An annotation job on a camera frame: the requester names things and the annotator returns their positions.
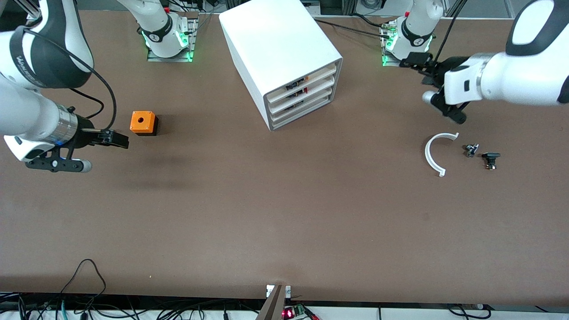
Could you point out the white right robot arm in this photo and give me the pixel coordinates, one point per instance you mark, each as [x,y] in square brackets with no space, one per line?
[26,111]

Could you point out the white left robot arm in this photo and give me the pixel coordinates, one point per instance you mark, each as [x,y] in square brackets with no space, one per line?
[511,80]

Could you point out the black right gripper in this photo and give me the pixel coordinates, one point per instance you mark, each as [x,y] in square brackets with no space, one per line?
[85,134]

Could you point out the small black silver component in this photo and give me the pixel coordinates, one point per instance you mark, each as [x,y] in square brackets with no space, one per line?
[471,150]

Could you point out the white empty-looking drawer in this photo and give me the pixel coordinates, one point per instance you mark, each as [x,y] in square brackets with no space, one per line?
[318,103]

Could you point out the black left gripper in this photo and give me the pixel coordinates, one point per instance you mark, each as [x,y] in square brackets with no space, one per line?
[438,70]

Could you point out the white drawer with red part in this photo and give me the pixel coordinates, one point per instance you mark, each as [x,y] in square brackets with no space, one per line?
[322,82]

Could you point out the circuit board with red light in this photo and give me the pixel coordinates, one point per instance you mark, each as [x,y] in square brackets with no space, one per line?
[295,312]

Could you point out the red black part in drawer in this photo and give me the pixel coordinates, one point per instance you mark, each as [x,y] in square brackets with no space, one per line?
[297,93]

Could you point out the orange button enclosure box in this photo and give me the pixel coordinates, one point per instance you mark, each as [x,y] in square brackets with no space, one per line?
[142,121]

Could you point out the white drawer holding push button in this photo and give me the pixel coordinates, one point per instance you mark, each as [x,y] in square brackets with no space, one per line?
[324,71]

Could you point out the metal base plate right arm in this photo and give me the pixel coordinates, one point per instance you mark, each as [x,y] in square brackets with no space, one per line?
[192,49]

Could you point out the metal base plate left arm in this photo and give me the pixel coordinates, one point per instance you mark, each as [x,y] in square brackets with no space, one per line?
[386,60]

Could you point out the white drawer cabinet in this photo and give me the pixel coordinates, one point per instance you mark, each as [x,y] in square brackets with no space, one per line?
[275,40]

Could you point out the white curved plastic arc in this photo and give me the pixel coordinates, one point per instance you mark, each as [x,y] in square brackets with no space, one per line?
[427,154]

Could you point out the grey metal bracket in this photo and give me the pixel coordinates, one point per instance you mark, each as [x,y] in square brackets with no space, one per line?
[272,306]

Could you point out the black flat-top component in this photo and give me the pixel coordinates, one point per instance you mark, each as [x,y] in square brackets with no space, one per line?
[490,156]

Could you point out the white drawer with black part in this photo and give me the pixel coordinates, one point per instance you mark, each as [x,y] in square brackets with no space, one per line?
[321,92]

